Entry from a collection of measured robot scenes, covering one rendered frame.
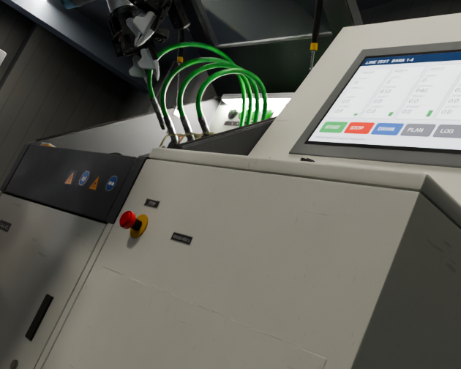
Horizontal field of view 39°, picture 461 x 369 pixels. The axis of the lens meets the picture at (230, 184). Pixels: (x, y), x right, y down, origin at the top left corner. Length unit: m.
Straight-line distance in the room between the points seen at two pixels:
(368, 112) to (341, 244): 0.57
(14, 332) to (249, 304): 0.71
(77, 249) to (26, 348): 0.23
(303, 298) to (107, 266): 0.53
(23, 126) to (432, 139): 7.72
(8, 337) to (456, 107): 1.08
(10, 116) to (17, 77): 0.51
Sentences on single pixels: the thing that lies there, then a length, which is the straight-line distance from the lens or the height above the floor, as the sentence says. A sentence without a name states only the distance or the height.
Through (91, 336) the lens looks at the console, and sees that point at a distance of 1.29.
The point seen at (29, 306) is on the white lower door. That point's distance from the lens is 1.55.
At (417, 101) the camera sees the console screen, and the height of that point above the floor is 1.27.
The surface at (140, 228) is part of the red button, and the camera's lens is 1.30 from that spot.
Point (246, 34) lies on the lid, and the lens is 2.17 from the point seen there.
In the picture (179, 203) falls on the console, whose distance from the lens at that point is 1.24.
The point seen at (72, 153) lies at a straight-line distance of 1.73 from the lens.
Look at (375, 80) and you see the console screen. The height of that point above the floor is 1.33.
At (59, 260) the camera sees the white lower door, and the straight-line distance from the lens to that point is 1.52.
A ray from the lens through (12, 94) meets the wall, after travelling 8.74.
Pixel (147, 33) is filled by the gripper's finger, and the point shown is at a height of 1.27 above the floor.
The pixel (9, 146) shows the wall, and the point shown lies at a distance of 8.69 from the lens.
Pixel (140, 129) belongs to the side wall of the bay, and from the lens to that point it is 2.18.
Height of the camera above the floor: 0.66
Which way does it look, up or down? 13 degrees up
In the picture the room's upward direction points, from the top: 25 degrees clockwise
